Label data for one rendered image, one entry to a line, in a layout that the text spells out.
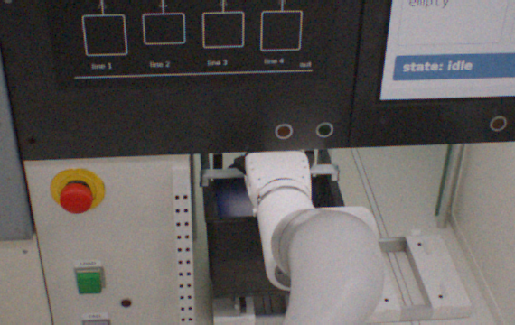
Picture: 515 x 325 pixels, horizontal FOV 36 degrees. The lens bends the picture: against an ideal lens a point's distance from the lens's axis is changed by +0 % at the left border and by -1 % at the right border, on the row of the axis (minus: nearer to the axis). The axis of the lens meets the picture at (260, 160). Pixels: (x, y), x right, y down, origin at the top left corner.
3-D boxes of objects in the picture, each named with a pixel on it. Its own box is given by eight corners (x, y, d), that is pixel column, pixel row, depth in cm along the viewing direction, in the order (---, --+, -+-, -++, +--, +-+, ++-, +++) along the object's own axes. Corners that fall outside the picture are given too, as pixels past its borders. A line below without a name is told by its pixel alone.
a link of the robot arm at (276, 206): (320, 187, 115) (257, 190, 114) (336, 246, 104) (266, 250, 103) (317, 231, 120) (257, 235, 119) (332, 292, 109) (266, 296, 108)
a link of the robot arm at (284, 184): (253, 234, 119) (251, 222, 121) (311, 231, 120) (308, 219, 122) (254, 190, 114) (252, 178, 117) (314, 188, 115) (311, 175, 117)
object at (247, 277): (204, 315, 139) (200, 170, 121) (200, 241, 156) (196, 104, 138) (339, 308, 141) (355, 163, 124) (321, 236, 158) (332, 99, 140)
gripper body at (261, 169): (249, 223, 120) (243, 181, 130) (314, 220, 121) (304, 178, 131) (249, 184, 116) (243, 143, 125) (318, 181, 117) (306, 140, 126)
